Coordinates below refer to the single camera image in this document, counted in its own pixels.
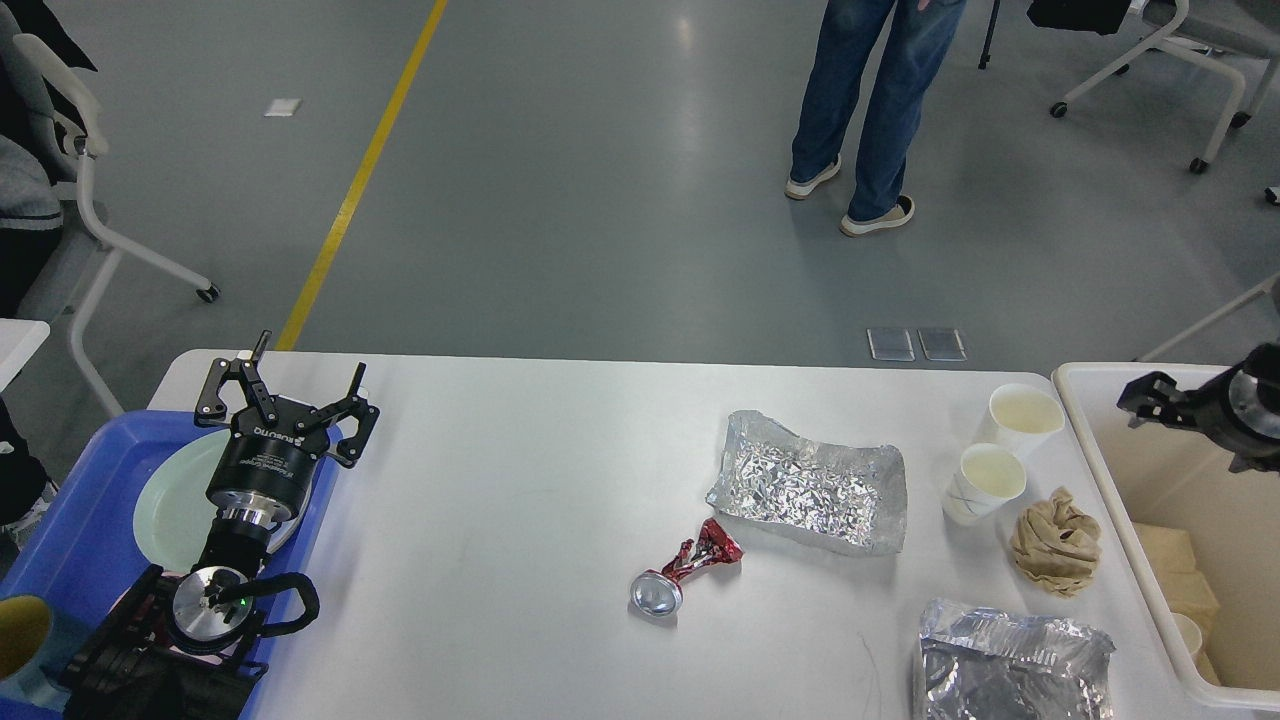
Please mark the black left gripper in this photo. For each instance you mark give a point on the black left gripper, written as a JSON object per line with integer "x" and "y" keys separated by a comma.
{"x": 270, "y": 465}

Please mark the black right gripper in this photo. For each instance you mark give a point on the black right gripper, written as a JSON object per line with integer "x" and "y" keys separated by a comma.
{"x": 1237, "y": 410}

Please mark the brown paper bag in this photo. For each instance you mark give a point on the brown paper bag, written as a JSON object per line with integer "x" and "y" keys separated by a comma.
{"x": 1186, "y": 590}

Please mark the green plate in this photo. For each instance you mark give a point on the green plate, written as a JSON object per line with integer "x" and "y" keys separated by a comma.
{"x": 172, "y": 517}

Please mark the large white paper cup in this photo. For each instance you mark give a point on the large white paper cup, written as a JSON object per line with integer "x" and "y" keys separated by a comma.
{"x": 1190, "y": 634}

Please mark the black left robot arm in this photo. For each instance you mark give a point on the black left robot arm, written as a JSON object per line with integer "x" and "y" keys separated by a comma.
{"x": 107, "y": 680}

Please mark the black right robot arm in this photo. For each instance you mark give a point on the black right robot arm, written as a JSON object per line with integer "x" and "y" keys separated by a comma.
{"x": 1238, "y": 409}

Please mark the white plastic bin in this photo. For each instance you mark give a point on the white plastic bin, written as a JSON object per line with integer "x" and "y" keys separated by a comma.
{"x": 1178, "y": 479}

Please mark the crumpled beige paper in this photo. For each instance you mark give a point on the crumpled beige paper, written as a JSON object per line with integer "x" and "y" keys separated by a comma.
{"x": 1056, "y": 546}

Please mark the small clear plastic cup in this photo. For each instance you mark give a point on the small clear plastic cup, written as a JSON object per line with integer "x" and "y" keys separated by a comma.
{"x": 987, "y": 476}

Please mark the blue plastic tray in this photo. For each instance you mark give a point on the blue plastic tray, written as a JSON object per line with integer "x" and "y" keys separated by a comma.
{"x": 84, "y": 557}

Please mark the white office chair left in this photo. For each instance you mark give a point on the white office chair left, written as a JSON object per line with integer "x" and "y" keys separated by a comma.
{"x": 63, "y": 132}

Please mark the white office chair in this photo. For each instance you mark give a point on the white office chair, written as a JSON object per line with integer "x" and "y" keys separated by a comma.
{"x": 63, "y": 132}
{"x": 1182, "y": 88}

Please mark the clear floor plate right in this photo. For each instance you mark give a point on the clear floor plate right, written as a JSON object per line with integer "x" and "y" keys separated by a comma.
{"x": 942, "y": 345}

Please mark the clear floor plate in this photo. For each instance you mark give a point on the clear floor plate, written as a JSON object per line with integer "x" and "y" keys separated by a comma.
{"x": 891, "y": 344}
{"x": 942, "y": 345}

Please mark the dark blue mug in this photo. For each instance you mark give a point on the dark blue mug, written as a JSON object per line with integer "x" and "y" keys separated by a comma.
{"x": 37, "y": 643}

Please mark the silver plastic bag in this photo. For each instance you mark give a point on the silver plastic bag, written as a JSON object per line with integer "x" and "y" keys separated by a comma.
{"x": 980, "y": 663}

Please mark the clear floor plate left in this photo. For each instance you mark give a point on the clear floor plate left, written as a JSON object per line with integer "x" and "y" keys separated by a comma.
{"x": 891, "y": 344}

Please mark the white floor tag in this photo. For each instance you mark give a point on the white floor tag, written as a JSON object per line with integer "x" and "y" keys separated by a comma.
{"x": 282, "y": 107}

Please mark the crumpled aluminium foil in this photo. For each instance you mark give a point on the crumpled aluminium foil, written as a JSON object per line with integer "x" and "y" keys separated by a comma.
{"x": 847, "y": 500}

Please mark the seated person at left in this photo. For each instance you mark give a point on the seated person at left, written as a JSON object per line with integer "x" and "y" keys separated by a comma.
{"x": 32, "y": 222}

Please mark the white office chair right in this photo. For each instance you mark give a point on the white office chair right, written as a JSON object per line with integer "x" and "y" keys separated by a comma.
{"x": 1182, "y": 88}

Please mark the crushed red can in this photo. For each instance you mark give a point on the crushed red can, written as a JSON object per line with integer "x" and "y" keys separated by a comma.
{"x": 658, "y": 593}

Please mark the person in blue jeans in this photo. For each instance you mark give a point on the person in blue jeans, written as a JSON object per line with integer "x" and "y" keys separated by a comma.
{"x": 920, "y": 33}

